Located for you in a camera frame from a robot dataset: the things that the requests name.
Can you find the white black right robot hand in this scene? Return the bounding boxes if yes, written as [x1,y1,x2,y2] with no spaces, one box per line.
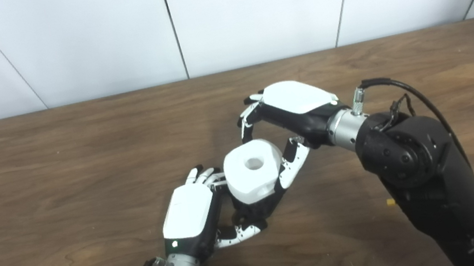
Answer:
[232,72,362,195]

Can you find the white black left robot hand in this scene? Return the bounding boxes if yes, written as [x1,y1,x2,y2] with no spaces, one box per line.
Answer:
[153,157,266,266]

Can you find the black plastic holder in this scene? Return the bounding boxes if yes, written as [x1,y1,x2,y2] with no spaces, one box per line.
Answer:
[229,189,291,236]

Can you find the white cube block with holes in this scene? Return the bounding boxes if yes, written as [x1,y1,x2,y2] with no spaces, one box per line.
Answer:
[220,136,290,208]

